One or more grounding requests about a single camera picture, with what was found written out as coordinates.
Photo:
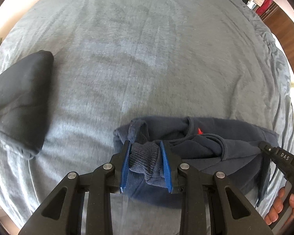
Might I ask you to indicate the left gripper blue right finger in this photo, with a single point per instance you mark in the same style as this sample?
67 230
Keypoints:
174 179

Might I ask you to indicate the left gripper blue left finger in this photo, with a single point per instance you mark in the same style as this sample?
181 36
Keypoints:
120 162

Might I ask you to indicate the navy blue sweatpants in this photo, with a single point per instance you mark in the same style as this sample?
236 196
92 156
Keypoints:
208 144

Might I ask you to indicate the person's right hand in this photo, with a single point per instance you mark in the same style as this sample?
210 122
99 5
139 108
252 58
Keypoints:
277 207

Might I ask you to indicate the grey bed blanket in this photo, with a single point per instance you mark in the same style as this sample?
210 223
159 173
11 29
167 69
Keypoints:
116 60

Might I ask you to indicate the folded dark grey garment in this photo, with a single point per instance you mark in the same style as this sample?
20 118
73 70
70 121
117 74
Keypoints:
24 95

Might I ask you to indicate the wooden headboard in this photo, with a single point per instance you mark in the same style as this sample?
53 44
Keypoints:
282 27

